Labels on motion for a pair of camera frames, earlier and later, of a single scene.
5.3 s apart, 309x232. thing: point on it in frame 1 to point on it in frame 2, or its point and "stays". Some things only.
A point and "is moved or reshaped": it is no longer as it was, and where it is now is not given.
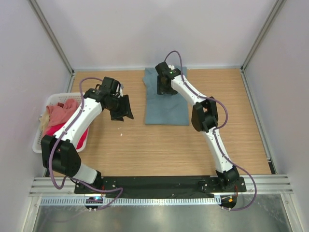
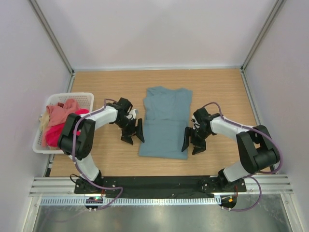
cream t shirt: x=44 y=121 stays
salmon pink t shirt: x=60 y=113 stays
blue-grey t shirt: x=163 y=109 is moved or reshaped
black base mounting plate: x=157 y=184 stays
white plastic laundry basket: x=50 y=100 stays
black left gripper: x=125 y=110 to x=126 y=135
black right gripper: x=160 y=88 to x=200 y=146
